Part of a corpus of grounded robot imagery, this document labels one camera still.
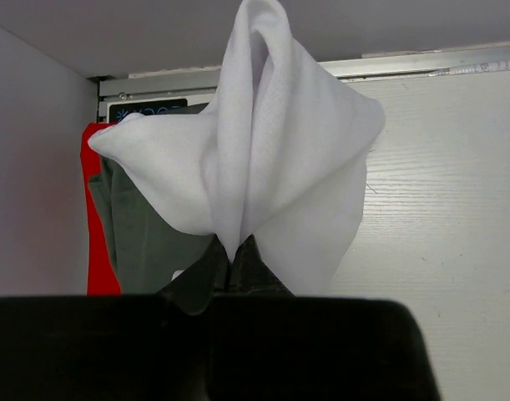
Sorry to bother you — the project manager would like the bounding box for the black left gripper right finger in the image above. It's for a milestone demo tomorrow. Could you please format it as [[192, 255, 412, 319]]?
[[226, 235, 293, 297]]

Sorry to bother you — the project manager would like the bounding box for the folded red t shirt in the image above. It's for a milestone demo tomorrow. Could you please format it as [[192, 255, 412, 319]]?
[[80, 123, 120, 296]]

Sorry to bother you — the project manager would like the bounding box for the black label plate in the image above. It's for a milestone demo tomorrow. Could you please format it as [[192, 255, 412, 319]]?
[[106, 98, 188, 124]]

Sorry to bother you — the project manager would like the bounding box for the white t shirt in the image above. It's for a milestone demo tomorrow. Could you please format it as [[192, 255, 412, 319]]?
[[89, 1, 385, 296]]

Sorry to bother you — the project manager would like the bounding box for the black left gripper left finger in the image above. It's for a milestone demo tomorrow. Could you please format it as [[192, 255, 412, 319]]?
[[157, 236, 230, 316]]

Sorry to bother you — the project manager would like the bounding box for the folded grey t shirt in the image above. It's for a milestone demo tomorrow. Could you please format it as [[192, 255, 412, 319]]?
[[88, 156, 213, 294]]

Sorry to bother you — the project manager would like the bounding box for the silver aluminium table rail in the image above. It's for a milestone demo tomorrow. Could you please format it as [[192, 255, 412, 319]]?
[[97, 43, 510, 122]]

